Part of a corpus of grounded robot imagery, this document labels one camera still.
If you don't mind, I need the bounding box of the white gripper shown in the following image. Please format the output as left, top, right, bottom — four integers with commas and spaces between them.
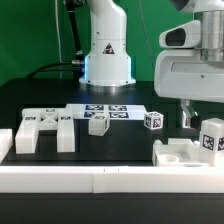
154, 50, 224, 128

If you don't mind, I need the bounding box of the white chair seat part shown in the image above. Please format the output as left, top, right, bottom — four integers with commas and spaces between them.
152, 138, 209, 167

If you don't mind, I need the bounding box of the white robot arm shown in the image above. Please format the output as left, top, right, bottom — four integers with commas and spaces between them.
64, 0, 224, 124

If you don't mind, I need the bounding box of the white tagged cube far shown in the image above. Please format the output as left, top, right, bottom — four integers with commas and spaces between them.
182, 111, 188, 128

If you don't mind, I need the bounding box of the white tagged cube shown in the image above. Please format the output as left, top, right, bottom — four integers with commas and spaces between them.
144, 111, 164, 130
182, 111, 188, 128

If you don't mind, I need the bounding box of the white tagged cube near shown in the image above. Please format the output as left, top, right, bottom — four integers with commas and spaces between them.
144, 111, 164, 130

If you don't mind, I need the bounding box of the white tag plate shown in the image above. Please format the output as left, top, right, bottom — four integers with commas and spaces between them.
66, 104, 146, 120

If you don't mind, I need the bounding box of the white left fence block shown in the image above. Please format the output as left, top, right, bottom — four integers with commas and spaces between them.
0, 129, 13, 163

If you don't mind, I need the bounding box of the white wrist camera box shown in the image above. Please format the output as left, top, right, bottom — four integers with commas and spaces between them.
159, 20, 202, 49

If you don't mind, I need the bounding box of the black cable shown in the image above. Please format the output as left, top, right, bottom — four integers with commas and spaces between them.
25, 0, 86, 80

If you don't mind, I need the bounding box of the white chair back frame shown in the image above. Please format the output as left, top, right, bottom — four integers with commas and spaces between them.
15, 108, 75, 154

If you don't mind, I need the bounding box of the white thin cable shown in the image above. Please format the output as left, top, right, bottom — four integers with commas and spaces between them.
54, 0, 64, 80

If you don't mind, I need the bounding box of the white front fence rail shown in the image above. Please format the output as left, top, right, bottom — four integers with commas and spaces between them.
0, 166, 224, 193

